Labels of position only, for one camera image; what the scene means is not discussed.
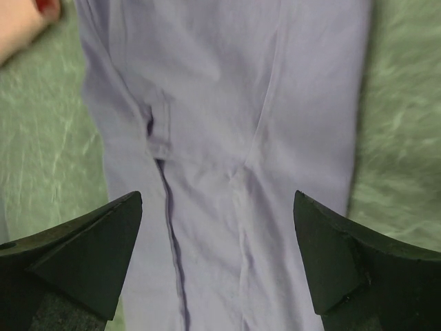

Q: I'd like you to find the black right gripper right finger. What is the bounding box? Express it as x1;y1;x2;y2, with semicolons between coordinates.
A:
294;191;440;331

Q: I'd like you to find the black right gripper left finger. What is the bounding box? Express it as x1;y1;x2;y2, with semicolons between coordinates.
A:
1;192;142;330

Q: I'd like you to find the purple t shirt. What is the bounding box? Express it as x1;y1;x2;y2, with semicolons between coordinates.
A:
76;1;371;330

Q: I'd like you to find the folded pink t shirt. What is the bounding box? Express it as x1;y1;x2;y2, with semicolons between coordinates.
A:
1;0;61;66

